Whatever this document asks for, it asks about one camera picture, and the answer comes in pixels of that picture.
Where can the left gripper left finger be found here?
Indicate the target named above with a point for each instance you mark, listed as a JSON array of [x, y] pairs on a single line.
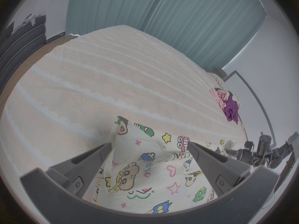
[[84, 169]]

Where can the pink garment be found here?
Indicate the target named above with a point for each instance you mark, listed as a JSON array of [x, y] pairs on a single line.
[[219, 97]]

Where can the white printed pyjama top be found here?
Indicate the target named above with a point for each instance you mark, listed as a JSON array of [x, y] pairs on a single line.
[[149, 167]]

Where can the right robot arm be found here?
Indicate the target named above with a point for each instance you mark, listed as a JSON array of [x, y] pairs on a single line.
[[278, 153]]

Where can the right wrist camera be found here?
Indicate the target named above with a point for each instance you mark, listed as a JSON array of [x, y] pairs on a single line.
[[248, 145]]

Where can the purple satin garment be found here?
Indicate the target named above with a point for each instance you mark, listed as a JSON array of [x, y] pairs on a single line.
[[231, 111]]

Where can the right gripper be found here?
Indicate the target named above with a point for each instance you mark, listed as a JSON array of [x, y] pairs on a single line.
[[245, 156]]

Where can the grey bedside table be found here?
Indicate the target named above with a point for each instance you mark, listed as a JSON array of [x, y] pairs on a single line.
[[215, 69]]

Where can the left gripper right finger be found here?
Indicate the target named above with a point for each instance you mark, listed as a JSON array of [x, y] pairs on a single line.
[[219, 169]]

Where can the bed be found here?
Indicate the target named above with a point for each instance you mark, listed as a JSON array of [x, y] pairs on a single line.
[[105, 78]]

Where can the black chest of drawers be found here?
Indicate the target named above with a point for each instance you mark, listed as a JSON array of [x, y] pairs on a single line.
[[21, 45]]

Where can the blue-green curtain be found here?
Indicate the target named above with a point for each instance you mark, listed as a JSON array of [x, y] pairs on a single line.
[[112, 6], [210, 24]]

